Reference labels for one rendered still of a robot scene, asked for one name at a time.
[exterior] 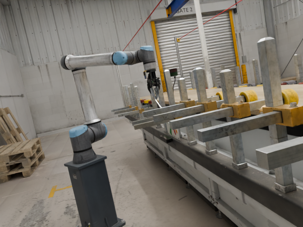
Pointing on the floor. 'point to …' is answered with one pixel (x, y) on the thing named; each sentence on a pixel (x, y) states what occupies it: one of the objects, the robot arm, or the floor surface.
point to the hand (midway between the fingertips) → (155, 97)
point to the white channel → (203, 43)
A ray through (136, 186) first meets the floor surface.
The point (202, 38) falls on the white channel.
